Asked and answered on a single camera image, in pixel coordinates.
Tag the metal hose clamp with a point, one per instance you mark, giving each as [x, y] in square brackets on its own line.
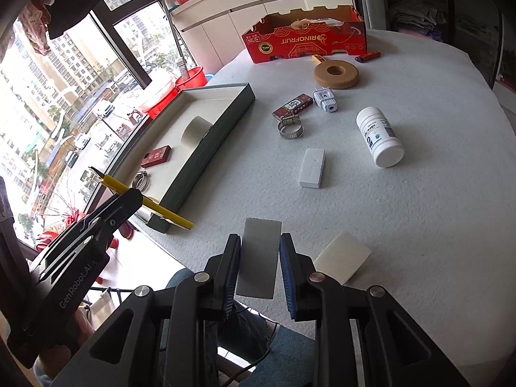
[290, 127]

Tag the hose clamp in tray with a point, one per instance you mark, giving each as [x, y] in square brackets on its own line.
[141, 180]

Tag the red lighter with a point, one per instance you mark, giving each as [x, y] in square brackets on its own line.
[368, 56]

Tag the red plastic stool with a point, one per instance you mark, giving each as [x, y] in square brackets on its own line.
[45, 238]

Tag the red fruit cardboard box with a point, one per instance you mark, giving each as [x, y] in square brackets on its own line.
[299, 33]

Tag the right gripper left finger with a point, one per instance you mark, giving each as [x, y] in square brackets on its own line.
[196, 306]

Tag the white bottle blue label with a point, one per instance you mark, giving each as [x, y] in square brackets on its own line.
[385, 147]

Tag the grey card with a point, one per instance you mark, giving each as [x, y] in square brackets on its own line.
[259, 255]

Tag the large red bucket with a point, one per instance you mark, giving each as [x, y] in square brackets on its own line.
[154, 105]

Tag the small red basin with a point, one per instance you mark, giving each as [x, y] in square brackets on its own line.
[196, 78]

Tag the masking tape roll yellow core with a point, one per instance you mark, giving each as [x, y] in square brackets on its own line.
[194, 132]

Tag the white rectangular block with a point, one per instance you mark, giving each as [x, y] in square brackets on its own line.
[312, 169]

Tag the white cabinet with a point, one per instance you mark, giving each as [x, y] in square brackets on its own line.
[213, 29]

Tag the tan tape ring disc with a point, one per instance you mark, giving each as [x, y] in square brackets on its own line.
[336, 74]

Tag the green shallow tray box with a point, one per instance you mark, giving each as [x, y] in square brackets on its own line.
[173, 181]

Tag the red cigarette box in tray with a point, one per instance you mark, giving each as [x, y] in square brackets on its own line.
[156, 156]

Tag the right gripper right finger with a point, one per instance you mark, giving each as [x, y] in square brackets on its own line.
[312, 296]

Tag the red patterned small box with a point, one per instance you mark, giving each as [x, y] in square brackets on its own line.
[293, 107]

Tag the white power adapter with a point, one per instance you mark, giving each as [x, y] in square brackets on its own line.
[325, 99]

